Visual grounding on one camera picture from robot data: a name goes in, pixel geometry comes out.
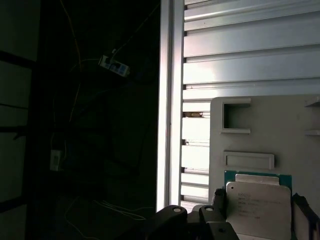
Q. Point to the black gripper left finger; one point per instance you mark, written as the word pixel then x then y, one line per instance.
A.
pixel 217 225

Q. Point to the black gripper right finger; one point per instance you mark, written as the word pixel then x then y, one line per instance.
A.
pixel 312 225

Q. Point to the CPU with silver top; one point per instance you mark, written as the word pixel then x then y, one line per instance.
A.
pixel 257 200

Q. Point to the grey parts rack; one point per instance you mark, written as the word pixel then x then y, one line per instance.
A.
pixel 275 140

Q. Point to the small white adapter box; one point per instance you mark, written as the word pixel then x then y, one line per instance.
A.
pixel 56 160

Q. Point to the white power strip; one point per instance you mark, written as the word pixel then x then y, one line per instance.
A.
pixel 120 68

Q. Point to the black metal table frame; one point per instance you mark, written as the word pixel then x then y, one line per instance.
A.
pixel 35 112

